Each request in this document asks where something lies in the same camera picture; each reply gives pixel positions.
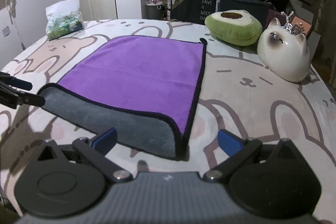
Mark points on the white ceramic cat figurine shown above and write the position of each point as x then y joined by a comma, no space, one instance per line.
285,54

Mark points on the black have a nice day cloth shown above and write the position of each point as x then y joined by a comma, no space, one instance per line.
192,11

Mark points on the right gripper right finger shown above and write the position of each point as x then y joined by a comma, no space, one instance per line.
239,151

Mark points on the white kitchen cabinet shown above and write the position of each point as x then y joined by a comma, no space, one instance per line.
98,9

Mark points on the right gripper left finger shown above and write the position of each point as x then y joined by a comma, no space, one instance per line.
93,151

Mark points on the dark blue chair back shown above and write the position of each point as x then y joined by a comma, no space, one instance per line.
256,8

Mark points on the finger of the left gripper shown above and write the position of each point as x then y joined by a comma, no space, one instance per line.
12,81
20,98

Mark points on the silver figurine with orange box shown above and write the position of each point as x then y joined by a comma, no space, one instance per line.
295,25

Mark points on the tissue pack with green print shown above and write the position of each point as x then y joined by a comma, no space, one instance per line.
63,17

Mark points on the dark trash bin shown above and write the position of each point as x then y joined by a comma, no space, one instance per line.
155,11

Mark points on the purple and grey towel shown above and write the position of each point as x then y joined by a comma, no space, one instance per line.
145,88

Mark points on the avocado plush pillow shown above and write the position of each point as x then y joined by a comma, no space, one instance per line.
237,27

